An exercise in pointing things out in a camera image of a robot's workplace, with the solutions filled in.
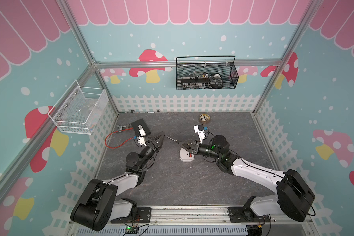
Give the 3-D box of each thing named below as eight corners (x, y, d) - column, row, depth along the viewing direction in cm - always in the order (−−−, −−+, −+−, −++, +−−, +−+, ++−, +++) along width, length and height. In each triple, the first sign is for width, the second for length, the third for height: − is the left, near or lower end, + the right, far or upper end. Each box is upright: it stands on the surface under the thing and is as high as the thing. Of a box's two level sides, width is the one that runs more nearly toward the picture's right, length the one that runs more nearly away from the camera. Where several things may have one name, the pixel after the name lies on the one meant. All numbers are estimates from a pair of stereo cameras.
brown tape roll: (199, 123, 117) (200, 121, 115) (199, 116, 122) (199, 113, 120) (210, 123, 117) (210, 121, 115) (209, 116, 122) (209, 113, 120)
